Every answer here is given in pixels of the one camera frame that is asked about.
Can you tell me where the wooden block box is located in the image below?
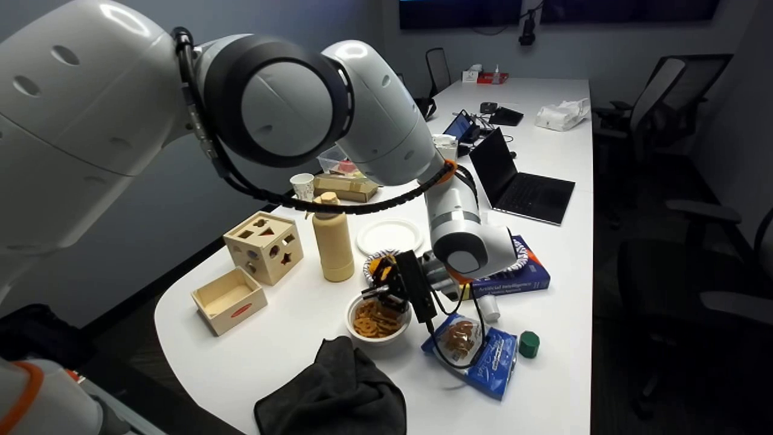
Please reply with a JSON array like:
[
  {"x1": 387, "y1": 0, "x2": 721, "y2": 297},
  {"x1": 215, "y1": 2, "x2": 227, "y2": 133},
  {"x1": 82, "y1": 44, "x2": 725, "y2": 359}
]
[{"x1": 314, "y1": 174, "x2": 380, "y2": 203}]

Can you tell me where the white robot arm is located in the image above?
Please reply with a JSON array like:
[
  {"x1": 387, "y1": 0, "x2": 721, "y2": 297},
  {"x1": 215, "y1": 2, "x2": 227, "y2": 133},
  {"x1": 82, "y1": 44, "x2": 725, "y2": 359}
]
[{"x1": 0, "y1": 0, "x2": 514, "y2": 292}]

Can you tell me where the white crumpled cloth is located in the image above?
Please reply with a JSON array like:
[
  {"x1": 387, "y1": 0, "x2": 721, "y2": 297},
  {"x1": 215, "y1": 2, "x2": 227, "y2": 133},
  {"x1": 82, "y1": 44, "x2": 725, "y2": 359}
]
[{"x1": 537, "y1": 99, "x2": 593, "y2": 131}]

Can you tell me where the paper cup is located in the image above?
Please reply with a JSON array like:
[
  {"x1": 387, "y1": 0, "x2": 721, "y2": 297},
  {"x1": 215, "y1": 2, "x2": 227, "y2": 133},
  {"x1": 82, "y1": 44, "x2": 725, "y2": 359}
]
[{"x1": 289, "y1": 173, "x2": 314, "y2": 202}]

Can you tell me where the wooden shape sorter cube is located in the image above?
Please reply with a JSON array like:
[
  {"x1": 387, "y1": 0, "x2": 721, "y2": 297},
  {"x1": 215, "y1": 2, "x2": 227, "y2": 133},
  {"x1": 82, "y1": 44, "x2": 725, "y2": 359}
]
[{"x1": 222, "y1": 211, "x2": 304, "y2": 285}]

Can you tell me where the open wooden box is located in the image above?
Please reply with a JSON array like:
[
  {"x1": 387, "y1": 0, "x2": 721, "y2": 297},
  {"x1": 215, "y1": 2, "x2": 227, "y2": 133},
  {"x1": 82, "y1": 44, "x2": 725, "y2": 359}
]
[{"x1": 193, "y1": 268, "x2": 269, "y2": 336}]

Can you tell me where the black headphones pouch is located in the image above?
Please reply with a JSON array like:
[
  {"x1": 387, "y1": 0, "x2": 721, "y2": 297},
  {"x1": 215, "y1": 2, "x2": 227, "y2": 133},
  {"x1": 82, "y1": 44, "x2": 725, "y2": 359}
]
[{"x1": 413, "y1": 96, "x2": 437, "y2": 121}]

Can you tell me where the dark office chair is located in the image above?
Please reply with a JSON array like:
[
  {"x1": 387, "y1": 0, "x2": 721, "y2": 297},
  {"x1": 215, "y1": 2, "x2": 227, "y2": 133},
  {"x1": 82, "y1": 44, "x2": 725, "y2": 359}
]
[{"x1": 426, "y1": 47, "x2": 452, "y2": 94}]

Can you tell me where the small white bottle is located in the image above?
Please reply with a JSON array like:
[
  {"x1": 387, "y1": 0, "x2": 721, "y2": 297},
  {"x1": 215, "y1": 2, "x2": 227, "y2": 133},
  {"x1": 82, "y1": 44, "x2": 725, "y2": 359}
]
[{"x1": 479, "y1": 296, "x2": 501, "y2": 324}]

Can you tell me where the tan water bottle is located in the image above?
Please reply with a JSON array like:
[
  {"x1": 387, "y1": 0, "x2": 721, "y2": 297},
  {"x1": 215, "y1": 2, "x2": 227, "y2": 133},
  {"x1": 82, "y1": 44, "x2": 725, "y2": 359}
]
[{"x1": 311, "y1": 212, "x2": 356, "y2": 282}]

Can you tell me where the open laptop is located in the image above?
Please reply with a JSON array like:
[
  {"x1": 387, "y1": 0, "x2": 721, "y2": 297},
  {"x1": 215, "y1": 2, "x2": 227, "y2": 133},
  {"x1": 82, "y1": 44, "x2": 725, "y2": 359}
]
[{"x1": 472, "y1": 131, "x2": 576, "y2": 224}]

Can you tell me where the blue screen tablet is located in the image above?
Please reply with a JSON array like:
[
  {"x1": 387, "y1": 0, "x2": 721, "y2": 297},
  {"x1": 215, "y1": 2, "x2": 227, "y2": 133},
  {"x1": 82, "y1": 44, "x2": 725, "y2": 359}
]
[{"x1": 444, "y1": 112, "x2": 481, "y2": 142}]

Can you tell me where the clear plastic container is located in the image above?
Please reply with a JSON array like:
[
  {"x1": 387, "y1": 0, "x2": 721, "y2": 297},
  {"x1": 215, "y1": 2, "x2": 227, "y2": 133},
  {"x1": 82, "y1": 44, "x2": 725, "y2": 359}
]
[{"x1": 317, "y1": 146, "x2": 359, "y2": 180}]

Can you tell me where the black and white bowl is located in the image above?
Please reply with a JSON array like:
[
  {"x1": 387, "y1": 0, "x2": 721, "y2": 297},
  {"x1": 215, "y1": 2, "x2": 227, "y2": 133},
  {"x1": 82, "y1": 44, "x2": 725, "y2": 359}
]
[{"x1": 366, "y1": 251, "x2": 397, "y2": 282}]

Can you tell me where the white bowl with snacks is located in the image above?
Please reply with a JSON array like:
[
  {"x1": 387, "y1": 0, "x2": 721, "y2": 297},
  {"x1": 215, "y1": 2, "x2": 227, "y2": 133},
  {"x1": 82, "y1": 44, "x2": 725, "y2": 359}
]
[{"x1": 346, "y1": 297, "x2": 410, "y2": 344}]

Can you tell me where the black cloth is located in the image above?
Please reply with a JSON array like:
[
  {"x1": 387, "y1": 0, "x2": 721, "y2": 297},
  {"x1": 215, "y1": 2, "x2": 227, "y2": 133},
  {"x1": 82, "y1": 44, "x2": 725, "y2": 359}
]
[{"x1": 254, "y1": 336, "x2": 408, "y2": 435}]

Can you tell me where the blue and yellow book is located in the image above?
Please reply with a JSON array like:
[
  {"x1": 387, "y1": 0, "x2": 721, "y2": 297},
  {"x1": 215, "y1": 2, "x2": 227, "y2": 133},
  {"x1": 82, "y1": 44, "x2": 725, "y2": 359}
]
[{"x1": 473, "y1": 235, "x2": 552, "y2": 296}]

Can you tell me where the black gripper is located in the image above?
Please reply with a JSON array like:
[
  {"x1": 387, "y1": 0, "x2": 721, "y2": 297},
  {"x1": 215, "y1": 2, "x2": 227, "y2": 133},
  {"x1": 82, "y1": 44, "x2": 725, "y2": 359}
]
[{"x1": 390, "y1": 251, "x2": 437, "y2": 324}]

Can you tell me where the blue snack bag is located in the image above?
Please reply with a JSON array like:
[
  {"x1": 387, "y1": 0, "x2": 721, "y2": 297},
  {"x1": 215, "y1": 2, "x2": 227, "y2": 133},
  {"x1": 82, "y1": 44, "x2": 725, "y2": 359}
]
[{"x1": 423, "y1": 314, "x2": 516, "y2": 402}]

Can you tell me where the green bottle cap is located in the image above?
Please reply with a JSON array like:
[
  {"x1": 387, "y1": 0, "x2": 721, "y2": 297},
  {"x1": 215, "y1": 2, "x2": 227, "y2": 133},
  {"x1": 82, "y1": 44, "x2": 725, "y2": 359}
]
[{"x1": 519, "y1": 332, "x2": 542, "y2": 359}]

